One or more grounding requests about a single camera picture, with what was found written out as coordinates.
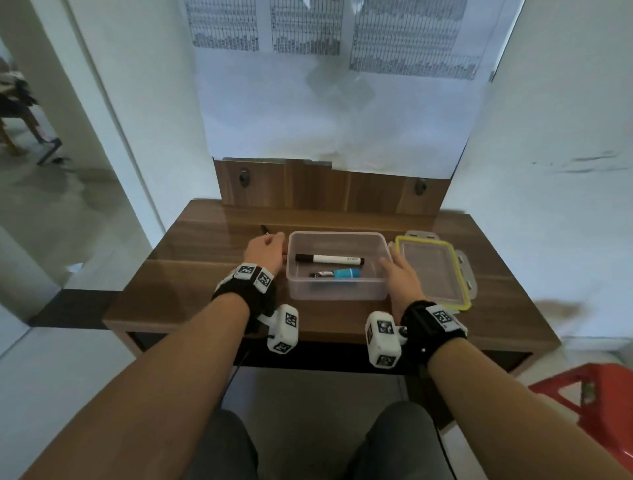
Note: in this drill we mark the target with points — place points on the black metal stand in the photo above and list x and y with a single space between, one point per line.
49 153

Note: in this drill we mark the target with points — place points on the person's left forearm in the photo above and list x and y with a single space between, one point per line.
148 395

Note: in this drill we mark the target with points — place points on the black right wristband with markers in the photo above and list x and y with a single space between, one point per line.
425 331

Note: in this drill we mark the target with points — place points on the person's leg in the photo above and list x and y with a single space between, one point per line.
222 450
400 445

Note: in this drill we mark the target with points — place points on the clear plastic container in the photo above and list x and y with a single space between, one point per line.
336 292

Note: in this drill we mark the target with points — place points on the wooden chair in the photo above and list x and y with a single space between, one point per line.
15 104

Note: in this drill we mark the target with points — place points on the person's right forearm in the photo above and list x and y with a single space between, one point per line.
494 410

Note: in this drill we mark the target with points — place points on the black wristband with markers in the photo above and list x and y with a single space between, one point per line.
425 331
247 296

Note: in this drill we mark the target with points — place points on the black left wristband with markers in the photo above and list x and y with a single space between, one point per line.
247 296

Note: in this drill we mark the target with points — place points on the blue marker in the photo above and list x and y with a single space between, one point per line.
343 273

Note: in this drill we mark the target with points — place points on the person's left leg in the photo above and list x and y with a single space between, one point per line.
222 450

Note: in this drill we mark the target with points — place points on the black and white marker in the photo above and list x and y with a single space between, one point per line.
329 259

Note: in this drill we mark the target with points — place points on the dark metal knob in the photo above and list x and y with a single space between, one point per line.
244 177
420 186

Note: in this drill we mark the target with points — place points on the white printed paper sheet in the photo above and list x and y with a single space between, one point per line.
296 109

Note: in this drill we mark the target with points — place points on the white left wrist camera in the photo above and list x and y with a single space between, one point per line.
284 329

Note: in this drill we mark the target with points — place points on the wooden desk back panel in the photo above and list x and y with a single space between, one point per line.
321 188

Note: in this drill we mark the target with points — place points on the person's right leg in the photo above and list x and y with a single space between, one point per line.
400 445

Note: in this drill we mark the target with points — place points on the clear lid with yellow rim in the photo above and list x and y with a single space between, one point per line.
430 272

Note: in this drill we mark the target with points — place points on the person's right hand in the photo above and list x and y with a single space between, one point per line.
405 287

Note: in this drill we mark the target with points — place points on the person's left hand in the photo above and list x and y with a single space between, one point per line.
264 252

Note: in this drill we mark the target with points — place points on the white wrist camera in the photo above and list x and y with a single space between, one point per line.
284 329
383 341

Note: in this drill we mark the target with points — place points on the red plastic stool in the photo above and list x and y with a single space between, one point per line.
603 395

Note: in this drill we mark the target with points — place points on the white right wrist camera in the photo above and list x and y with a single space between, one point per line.
383 341

